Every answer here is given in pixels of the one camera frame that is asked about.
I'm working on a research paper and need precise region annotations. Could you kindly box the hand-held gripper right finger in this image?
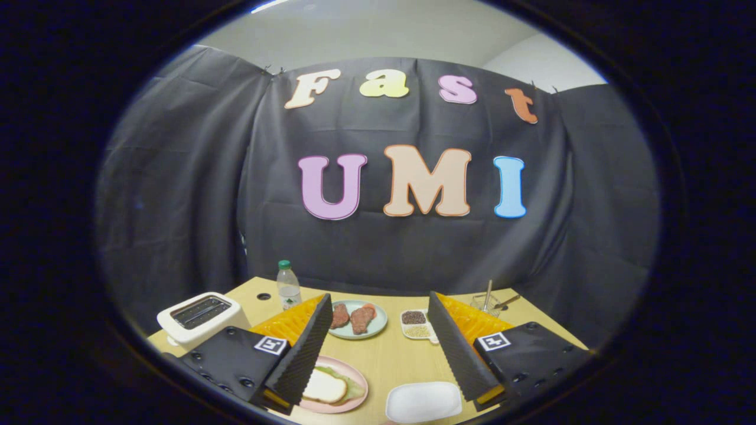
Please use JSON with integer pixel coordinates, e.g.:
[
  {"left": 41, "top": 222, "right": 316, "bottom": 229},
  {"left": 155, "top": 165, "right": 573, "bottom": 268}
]
[{"left": 426, "top": 291, "right": 593, "bottom": 412}]

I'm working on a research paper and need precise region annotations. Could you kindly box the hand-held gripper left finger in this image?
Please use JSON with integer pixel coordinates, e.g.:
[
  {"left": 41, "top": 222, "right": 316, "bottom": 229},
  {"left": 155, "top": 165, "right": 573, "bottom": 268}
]
[{"left": 168, "top": 293, "right": 334, "bottom": 416}]

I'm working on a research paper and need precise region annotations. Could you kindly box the white bread slice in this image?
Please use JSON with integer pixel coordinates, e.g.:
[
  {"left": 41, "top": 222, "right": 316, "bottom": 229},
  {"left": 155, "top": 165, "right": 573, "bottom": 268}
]
[{"left": 301, "top": 369, "right": 348, "bottom": 405}]

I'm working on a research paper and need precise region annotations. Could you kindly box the green lettuce leaf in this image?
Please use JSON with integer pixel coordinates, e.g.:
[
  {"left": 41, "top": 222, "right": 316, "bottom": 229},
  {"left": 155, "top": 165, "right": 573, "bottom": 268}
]
[{"left": 313, "top": 365, "right": 367, "bottom": 403}]

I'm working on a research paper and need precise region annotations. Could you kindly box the white divided seasoning dish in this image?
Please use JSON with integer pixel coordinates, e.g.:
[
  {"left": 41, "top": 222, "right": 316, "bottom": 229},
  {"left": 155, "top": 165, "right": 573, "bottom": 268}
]
[{"left": 399, "top": 309, "right": 441, "bottom": 345}]

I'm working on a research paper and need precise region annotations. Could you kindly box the clear glass cup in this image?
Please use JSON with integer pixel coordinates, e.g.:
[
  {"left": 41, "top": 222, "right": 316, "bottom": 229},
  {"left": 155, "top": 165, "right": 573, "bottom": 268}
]
[{"left": 471, "top": 293, "right": 503, "bottom": 319}]

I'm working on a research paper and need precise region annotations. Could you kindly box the pink plate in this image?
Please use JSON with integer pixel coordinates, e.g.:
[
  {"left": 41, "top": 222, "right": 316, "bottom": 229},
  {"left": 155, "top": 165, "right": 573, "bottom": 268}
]
[{"left": 294, "top": 355, "right": 369, "bottom": 414}]

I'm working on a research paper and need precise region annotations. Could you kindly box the clear plastic water bottle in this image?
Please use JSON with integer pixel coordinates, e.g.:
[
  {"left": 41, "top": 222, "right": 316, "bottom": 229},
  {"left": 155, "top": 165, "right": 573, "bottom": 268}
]
[{"left": 276, "top": 260, "right": 302, "bottom": 311}]

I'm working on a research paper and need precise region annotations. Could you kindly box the light blue plate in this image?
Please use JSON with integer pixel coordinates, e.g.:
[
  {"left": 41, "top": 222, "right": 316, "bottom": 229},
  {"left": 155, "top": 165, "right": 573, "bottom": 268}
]
[{"left": 327, "top": 300, "right": 389, "bottom": 341}]

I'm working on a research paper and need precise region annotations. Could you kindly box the white toaster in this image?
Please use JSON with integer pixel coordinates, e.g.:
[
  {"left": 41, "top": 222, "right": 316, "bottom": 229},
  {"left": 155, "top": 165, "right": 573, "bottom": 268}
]
[{"left": 157, "top": 292, "right": 252, "bottom": 353}]

